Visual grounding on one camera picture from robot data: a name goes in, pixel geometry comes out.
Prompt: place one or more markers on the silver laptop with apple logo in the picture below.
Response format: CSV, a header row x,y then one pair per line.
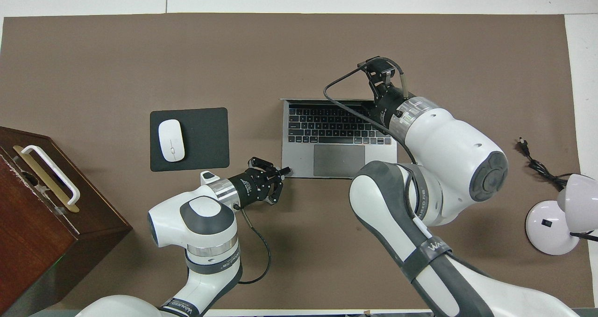
x,y
299,162

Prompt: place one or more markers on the black mouse pad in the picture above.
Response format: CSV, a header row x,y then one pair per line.
x,y
205,139

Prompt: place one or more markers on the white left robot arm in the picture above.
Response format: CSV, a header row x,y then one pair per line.
x,y
173,219

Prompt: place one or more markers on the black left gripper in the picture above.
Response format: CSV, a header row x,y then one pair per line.
x,y
252,190

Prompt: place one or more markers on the dark brown wooden box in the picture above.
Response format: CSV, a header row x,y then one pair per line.
x,y
32,242

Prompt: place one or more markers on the white computer mouse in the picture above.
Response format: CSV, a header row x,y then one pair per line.
x,y
171,140

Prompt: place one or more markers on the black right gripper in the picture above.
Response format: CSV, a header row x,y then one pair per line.
x,y
385,102

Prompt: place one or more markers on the white desk lamp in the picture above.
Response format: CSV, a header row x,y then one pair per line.
x,y
549,223

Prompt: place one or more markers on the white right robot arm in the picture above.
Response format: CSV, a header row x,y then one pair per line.
x,y
448,153

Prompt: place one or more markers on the brown table mat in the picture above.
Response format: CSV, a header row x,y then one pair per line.
x,y
187,55

